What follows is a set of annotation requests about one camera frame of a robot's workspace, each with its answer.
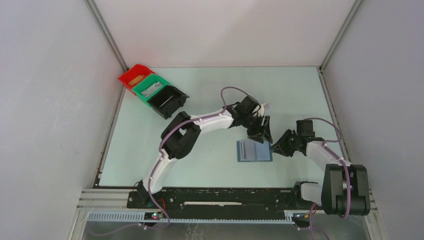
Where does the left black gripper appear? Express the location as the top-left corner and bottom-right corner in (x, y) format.
(241, 114), (273, 145)

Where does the blue card holder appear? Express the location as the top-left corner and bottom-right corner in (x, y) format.
(236, 139), (273, 163)

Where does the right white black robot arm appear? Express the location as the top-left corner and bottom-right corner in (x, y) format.
(271, 117), (371, 219)

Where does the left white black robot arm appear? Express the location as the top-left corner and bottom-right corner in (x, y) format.
(136, 95), (273, 208)

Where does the grey card in green bin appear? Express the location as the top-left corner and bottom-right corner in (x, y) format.
(141, 82), (163, 98)

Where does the orange card in red bin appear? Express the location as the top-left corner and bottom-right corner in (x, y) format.
(128, 75), (144, 86)

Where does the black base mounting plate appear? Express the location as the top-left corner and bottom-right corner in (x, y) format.
(126, 187), (312, 220)

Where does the black plastic bin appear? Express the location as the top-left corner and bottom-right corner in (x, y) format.
(147, 85), (189, 120)

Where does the red plastic bin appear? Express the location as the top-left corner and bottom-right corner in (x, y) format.
(118, 64), (155, 95)

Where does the grey slotted cable duct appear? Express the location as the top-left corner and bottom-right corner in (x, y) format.
(87, 211), (294, 224)

